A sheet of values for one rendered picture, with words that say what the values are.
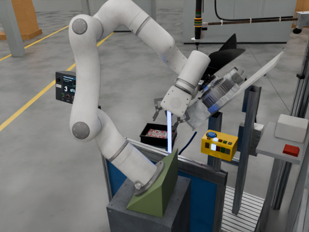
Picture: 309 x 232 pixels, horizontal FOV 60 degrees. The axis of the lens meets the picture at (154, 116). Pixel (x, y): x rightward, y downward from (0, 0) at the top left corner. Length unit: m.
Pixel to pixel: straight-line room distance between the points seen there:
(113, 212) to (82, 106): 0.49
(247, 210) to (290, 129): 0.88
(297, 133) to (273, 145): 0.16
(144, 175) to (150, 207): 0.13
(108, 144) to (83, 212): 1.46
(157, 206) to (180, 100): 0.44
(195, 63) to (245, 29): 6.23
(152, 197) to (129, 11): 0.72
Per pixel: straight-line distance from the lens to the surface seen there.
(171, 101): 1.06
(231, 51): 1.58
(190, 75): 1.06
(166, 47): 1.06
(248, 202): 2.49
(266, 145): 1.77
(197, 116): 1.73
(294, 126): 1.81
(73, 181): 2.86
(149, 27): 1.07
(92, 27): 1.06
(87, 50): 1.08
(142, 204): 1.16
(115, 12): 1.09
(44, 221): 2.60
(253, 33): 7.33
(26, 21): 9.42
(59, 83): 1.88
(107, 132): 1.20
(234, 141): 1.38
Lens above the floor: 1.84
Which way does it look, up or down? 29 degrees down
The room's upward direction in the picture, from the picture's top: 3 degrees counter-clockwise
